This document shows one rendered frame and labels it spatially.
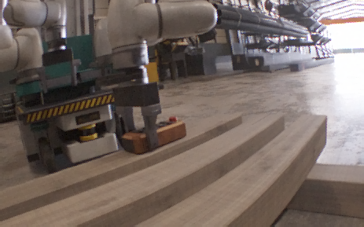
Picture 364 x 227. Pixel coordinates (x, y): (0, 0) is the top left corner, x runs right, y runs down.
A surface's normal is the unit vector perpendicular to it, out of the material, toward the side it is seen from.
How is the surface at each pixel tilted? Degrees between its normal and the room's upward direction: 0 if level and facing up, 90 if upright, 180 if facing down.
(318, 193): 90
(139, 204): 90
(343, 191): 90
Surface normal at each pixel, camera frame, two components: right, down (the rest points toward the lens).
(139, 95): -0.67, 0.20
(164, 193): 0.71, 0.00
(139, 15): 0.37, 0.04
